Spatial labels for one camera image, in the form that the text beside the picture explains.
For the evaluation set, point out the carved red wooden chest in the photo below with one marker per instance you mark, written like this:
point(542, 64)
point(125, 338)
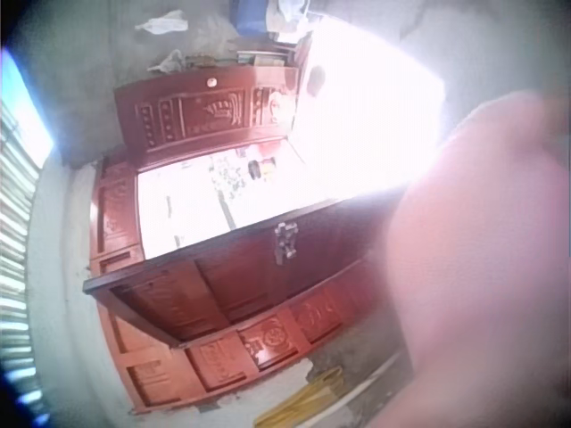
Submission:
point(187, 249)

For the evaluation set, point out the white cloth heap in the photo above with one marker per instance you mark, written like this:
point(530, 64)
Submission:
point(287, 15)

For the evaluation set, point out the grey crumpled plastic bag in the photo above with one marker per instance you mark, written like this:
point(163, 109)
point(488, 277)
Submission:
point(168, 61)

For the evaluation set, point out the blue plastic container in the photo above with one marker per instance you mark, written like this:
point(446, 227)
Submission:
point(252, 18)

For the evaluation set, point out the white crumpled plastic bag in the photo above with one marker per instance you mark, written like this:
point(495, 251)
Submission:
point(163, 22)

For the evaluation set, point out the metal chest latch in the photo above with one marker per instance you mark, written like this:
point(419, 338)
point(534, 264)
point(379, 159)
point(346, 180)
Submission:
point(284, 243)

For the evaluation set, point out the yellow wooden sticks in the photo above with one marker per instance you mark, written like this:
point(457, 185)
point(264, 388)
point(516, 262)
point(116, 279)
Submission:
point(303, 397)

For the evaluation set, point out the slatted window shutter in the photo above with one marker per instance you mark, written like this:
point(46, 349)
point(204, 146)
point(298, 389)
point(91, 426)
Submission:
point(18, 249)

